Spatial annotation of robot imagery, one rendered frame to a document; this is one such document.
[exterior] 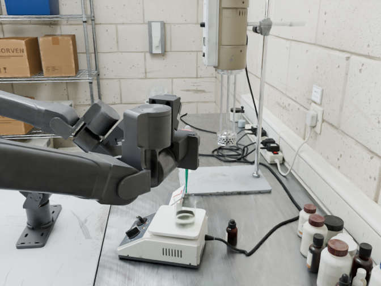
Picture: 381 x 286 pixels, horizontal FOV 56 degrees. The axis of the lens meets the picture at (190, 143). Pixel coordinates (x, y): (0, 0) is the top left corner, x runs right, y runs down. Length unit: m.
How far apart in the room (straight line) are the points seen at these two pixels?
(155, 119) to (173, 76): 2.66
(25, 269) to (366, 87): 0.94
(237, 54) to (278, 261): 0.59
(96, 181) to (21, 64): 2.51
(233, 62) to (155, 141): 0.60
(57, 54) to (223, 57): 1.94
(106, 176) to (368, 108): 0.71
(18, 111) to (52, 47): 1.96
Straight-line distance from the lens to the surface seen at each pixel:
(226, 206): 1.11
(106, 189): 0.51
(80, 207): 1.15
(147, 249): 0.87
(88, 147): 0.91
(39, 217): 1.05
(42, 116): 0.92
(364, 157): 1.03
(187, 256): 0.86
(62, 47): 2.87
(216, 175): 1.28
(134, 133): 0.53
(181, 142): 0.60
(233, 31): 1.09
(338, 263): 0.82
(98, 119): 0.88
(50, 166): 0.46
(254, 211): 1.10
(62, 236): 1.03
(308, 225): 0.92
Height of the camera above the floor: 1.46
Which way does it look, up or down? 20 degrees down
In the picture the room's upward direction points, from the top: straight up
